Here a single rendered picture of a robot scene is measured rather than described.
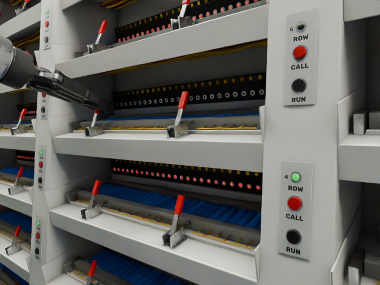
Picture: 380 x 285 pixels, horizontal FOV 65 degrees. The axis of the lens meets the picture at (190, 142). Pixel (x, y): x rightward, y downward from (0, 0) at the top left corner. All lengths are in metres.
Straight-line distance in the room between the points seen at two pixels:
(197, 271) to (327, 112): 0.32
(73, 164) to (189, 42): 0.52
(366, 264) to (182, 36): 0.44
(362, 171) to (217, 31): 0.29
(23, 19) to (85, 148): 0.55
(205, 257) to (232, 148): 0.19
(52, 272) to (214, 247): 0.53
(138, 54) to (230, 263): 0.42
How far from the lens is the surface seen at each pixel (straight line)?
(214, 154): 0.47
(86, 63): 0.77
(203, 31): 0.52
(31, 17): 1.10
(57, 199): 0.90
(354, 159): 0.40
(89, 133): 0.75
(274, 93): 0.43
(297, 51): 0.42
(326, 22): 0.43
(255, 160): 0.44
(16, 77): 0.65
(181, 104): 0.55
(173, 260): 0.56
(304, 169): 0.40
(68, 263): 0.94
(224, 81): 0.67
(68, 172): 0.90
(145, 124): 0.67
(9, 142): 1.15
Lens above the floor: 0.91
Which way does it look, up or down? 1 degrees up
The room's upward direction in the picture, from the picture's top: 2 degrees clockwise
